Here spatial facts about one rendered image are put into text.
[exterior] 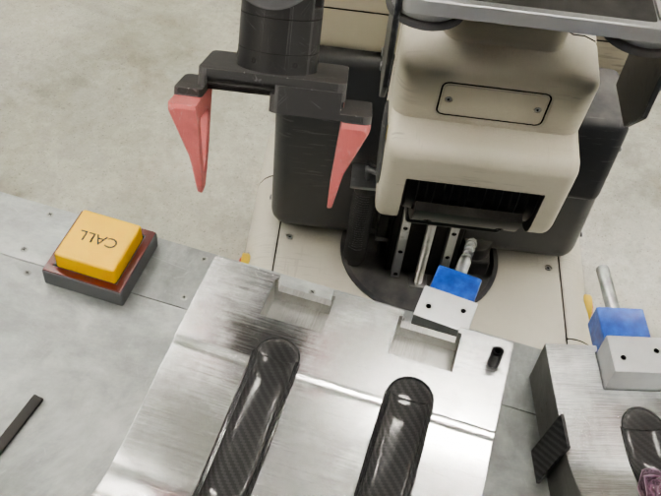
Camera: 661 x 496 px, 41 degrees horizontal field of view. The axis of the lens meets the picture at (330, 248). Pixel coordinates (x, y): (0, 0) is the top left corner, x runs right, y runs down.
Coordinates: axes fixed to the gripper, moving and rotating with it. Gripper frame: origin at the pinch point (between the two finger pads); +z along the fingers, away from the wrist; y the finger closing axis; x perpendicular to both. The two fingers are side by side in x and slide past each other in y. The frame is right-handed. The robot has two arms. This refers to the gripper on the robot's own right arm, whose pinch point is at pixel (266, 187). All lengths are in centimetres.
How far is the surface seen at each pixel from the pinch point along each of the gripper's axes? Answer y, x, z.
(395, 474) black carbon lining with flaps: 12.1, -9.2, 17.7
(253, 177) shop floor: -14, 132, 45
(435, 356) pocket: 15.1, 2.2, 13.8
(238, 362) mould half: -0.7, -2.8, 13.7
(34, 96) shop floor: -70, 149, 36
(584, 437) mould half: 27.4, -2.3, 17.0
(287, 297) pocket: 2.3, 5.3, 11.6
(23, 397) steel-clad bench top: -19.1, 0.7, 21.7
